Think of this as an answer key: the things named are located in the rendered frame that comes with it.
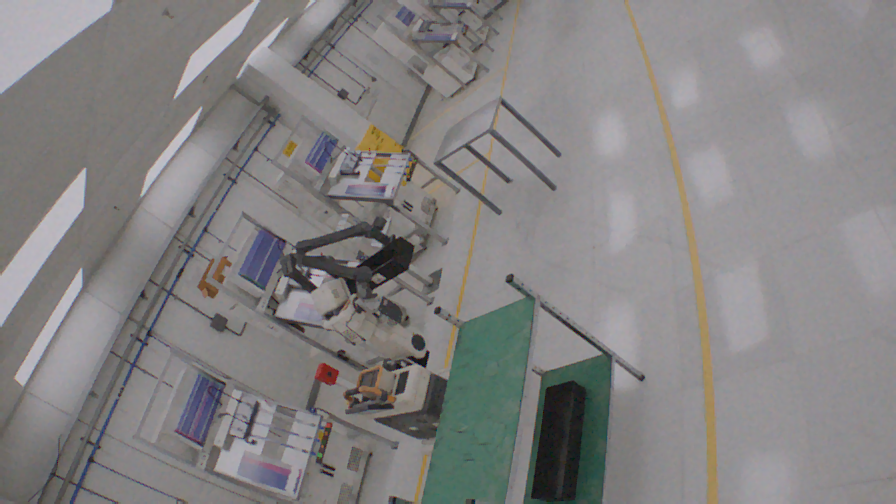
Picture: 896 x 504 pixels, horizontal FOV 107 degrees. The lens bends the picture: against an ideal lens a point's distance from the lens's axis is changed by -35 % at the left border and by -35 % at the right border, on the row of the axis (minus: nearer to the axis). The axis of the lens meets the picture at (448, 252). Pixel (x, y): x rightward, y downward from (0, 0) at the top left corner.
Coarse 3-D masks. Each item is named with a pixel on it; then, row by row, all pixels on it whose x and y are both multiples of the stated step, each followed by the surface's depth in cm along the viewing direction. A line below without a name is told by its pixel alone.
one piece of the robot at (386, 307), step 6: (384, 300) 277; (378, 306) 275; (384, 306) 275; (390, 306) 278; (396, 306) 281; (384, 312) 273; (390, 312) 276; (396, 312) 279; (384, 318) 273; (396, 318) 278
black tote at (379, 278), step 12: (396, 240) 286; (384, 252) 297; (396, 252) 276; (408, 252) 282; (360, 264) 312; (372, 264) 309; (384, 264) 278; (396, 264) 275; (408, 264) 278; (384, 276) 287; (396, 276) 285; (348, 288) 305; (372, 288) 300
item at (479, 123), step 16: (480, 112) 394; (496, 112) 372; (512, 112) 390; (464, 128) 401; (480, 128) 373; (528, 128) 400; (448, 144) 408; (464, 144) 381; (544, 144) 410; (480, 160) 451; (528, 160) 380; (544, 176) 389; (496, 208) 440
